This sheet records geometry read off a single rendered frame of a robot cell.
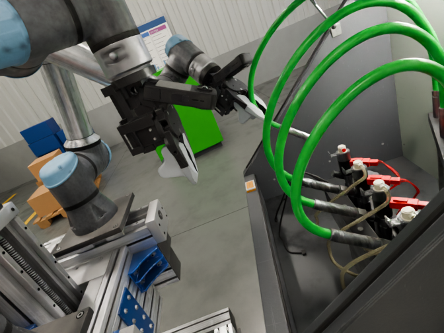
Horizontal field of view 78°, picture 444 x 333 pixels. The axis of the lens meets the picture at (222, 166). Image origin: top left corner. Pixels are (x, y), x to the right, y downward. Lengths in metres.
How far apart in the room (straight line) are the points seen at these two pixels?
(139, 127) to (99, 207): 0.54
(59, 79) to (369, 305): 0.92
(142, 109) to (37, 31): 0.16
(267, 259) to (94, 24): 0.54
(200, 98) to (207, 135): 3.56
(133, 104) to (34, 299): 0.55
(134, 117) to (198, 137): 3.53
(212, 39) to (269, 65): 1.50
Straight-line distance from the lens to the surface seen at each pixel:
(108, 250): 1.00
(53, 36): 0.42
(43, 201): 4.62
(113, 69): 0.44
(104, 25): 0.43
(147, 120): 0.44
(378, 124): 1.04
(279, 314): 0.57
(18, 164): 8.68
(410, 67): 0.37
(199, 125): 3.94
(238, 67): 0.72
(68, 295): 0.92
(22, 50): 0.41
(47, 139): 7.03
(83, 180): 0.94
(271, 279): 0.62
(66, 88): 0.98
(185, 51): 0.82
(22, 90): 8.03
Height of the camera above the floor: 1.41
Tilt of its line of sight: 24 degrees down
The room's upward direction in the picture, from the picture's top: 23 degrees counter-clockwise
